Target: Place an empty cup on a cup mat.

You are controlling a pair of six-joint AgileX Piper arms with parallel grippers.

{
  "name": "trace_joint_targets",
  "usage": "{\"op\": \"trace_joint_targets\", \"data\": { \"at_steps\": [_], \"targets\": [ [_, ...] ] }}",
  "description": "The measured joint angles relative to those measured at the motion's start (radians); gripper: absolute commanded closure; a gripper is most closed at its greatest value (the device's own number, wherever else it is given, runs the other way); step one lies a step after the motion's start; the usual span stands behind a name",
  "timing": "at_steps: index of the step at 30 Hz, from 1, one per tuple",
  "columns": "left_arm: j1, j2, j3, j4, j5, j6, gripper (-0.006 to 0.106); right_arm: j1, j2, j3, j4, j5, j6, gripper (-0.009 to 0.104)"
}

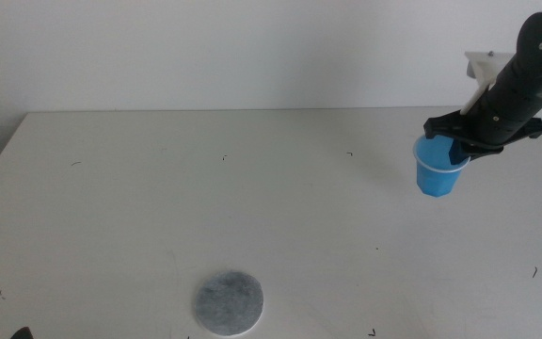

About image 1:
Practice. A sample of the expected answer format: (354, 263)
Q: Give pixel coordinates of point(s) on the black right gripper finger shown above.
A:
(485, 154)
(459, 154)

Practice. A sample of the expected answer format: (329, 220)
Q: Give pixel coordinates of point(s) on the blue plastic cup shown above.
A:
(433, 181)

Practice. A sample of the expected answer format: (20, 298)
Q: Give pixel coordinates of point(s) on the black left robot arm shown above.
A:
(21, 334)

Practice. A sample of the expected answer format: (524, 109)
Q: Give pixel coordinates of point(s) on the grey round cup mat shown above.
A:
(228, 303)

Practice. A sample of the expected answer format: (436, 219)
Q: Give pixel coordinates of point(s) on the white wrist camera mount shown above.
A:
(485, 66)

